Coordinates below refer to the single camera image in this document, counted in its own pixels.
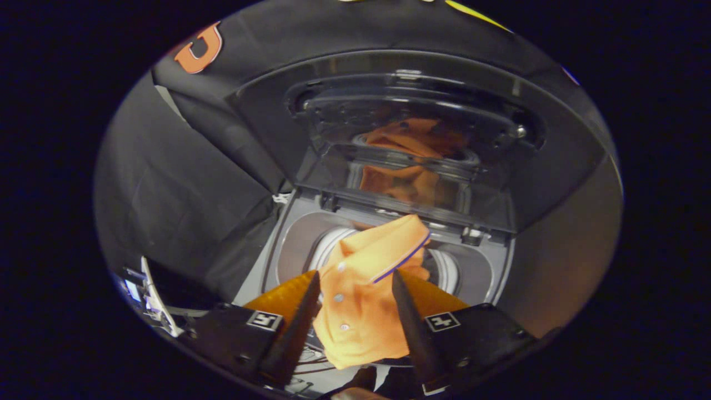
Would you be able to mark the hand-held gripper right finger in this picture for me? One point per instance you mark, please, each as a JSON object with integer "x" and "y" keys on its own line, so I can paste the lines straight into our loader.
{"x": 416, "y": 333}

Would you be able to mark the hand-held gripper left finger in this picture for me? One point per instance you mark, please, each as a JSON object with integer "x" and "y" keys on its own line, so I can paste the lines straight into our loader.
{"x": 291, "y": 333}

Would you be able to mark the orange polo shirt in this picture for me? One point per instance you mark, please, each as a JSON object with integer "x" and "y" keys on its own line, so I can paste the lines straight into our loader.
{"x": 361, "y": 311}

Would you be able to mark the dark washing machine lid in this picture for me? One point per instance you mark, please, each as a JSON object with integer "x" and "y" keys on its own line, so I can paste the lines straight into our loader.
{"x": 266, "y": 122}

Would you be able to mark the white and blue device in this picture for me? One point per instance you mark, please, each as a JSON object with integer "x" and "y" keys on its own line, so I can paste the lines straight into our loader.
{"x": 153, "y": 294}

